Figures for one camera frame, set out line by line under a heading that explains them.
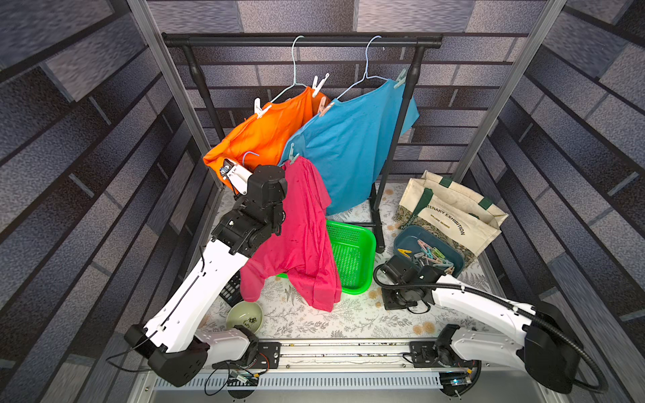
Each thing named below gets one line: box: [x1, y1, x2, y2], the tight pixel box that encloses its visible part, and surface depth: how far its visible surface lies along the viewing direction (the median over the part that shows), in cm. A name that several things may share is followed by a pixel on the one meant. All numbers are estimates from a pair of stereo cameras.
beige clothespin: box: [317, 95, 336, 118], surface depth 63 cm
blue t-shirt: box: [280, 83, 420, 216], surface depth 79 cm
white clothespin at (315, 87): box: [312, 73, 331, 99], surface depth 72 cm
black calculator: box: [219, 270, 245, 308], surface depth 83 cm
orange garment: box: [203, 86, 330, 192], surface depth 62 cm
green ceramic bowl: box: [225, 301, 264, 334], surface depth 81 cm
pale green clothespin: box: [288, 142, 300, 165], surface depth 77 cm
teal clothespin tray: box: [393, 225, 466, 278], surface depth 97 cm
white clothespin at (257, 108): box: [253, 97, 273, 119], surface depth 56 cm
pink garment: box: [240, 156, 343, 312], surface depth 85 cm
